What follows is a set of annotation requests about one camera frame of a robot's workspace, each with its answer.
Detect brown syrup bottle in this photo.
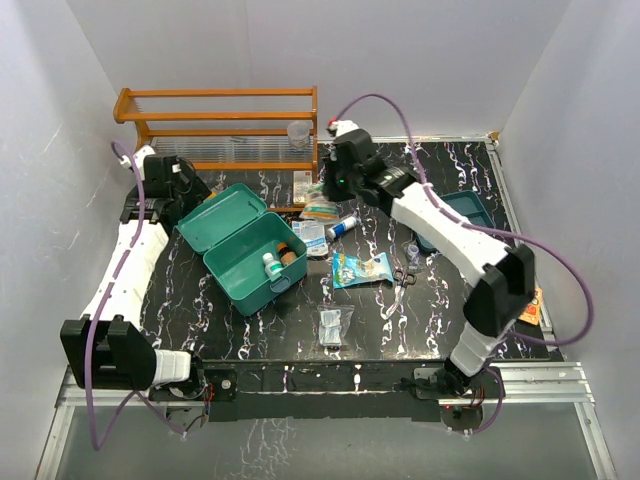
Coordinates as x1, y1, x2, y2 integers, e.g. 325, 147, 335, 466
277, 242, 298, 266

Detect teal medicine kit box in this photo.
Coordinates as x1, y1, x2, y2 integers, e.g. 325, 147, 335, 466
177, 184, 307, 316

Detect cotton swab bag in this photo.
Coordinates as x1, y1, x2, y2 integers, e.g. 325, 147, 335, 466
332, 252, 394, 289

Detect white upright medicine box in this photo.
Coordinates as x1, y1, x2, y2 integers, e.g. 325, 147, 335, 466
292, 170, 313, 205

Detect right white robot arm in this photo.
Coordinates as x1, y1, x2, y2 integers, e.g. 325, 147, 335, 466
323, 120, 535, 397

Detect white blue mask packet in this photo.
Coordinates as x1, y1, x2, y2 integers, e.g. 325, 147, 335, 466
291, 220, 329, 258

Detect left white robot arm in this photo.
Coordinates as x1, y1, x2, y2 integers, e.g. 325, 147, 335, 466
60, 145, 211, 399

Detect clear plastic measuring cup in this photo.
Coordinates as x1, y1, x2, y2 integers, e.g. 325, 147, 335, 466
287, 120, 311, 150

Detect blue white spray can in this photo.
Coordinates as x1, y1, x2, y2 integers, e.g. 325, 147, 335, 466
326, 215, 359, 241

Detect small clear vial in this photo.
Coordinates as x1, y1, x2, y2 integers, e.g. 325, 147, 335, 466
404, 243, 423, 273

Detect alcohol pad sachets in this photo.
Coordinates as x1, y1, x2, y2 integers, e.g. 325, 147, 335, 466
318, 304, 354, 348

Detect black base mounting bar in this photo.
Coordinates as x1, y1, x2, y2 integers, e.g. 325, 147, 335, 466
149, 357, 506, 424

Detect orange wooden shelf rack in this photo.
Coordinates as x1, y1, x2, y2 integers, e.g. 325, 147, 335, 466
113, 86, 319, 212

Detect orange blister pack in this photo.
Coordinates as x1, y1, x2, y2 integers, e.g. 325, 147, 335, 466
518, 287, 543, 326

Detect white green pill bottle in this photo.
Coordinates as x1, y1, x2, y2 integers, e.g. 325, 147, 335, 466
262, 252, 283, 280

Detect bandage roll packet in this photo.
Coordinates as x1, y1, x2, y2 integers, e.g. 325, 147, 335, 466
300, 183, 339, 223

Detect black handled scissors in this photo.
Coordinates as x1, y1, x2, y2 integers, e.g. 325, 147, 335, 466
393, 269, 416, 308

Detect teal divided tray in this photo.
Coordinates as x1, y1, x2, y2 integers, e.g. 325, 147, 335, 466
440, 190, 495, 228

